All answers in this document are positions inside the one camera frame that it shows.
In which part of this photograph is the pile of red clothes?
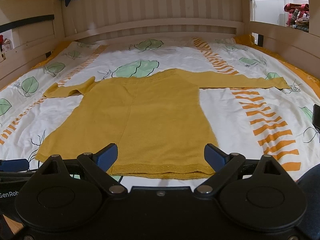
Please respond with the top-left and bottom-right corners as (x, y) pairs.
(284, 3), (310, 33)

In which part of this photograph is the light wooden bed frame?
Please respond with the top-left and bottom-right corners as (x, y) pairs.
(1, 0), (319, 87)

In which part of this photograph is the orange bed sheet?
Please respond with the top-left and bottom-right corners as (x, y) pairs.
(233, 34), (320, 98)

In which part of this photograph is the white leaf-print duvet cover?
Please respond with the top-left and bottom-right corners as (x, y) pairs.
(1, 37), (319, 185)

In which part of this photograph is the mustard yellow knit sweater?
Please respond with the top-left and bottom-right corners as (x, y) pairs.
(36, 69), (287, 179)

